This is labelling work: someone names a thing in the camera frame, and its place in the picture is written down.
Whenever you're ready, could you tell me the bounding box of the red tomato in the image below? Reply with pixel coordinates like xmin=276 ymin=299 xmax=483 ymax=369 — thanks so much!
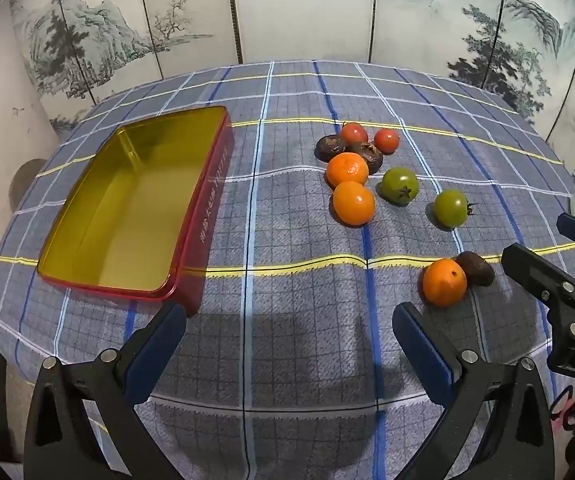
xmin=340 ymin=121 xmax=369 ymax=147
xmin=373 ymin=128 xmax=400 ymax=154

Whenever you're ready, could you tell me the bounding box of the dark wrinkled passion fruit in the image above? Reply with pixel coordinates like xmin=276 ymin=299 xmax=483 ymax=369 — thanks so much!
xmin=315 ymin=135 xmax=348 ymax=163
xmin=453 ymin=251 xmax=495 ymax=288
xmin=347 ymin=142 xmax=383 ymax=173

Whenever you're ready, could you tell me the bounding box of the red and gold tin box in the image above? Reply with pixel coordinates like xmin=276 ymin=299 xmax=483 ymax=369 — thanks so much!
xmin=36 ymin=105 xmax=232 ymax=317

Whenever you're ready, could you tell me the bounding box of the orange mandarin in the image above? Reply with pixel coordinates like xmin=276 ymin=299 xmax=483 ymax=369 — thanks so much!
xmin=325 ymin=152 xmax=369 ymax=188
xmin=332 ymin=181 xmax=375 ymax=226
xmin=421 ymin=258 xmax=468 ymax=308

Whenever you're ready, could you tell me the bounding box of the black table leg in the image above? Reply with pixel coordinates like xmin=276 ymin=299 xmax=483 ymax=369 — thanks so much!
xmin=0 ymin=345 xmax=23 ymax=463

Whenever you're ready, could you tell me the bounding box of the green tomato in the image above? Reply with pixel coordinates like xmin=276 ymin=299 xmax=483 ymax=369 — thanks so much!
xmin=433 ymin=189 xmax=478 ymax=228
xmin=379 ymin=167 xmax=420 ymax=206

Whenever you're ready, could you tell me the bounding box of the blue plaid tablecloth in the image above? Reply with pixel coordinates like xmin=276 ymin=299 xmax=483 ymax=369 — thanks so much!
xmin=0 ymin=60 xmax=575 ymax=480

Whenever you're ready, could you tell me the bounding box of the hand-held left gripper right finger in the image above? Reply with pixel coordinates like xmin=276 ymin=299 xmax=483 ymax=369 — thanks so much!
xmin=392 ymin=302 xmax=554 ymax=480

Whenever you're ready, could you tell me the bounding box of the round grey disc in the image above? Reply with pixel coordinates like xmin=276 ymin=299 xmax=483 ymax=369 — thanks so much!
xmin=8 ymin=159 xmax=43 ymax=213

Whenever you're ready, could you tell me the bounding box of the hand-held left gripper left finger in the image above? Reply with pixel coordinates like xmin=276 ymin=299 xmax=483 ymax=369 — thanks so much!
xmin=24 ymin=301 xmax=187 ymax=480

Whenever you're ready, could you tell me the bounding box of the painted folding screen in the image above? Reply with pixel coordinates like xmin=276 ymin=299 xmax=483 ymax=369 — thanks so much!
xmin=8 ymin=0 xmax=575 ymax=201

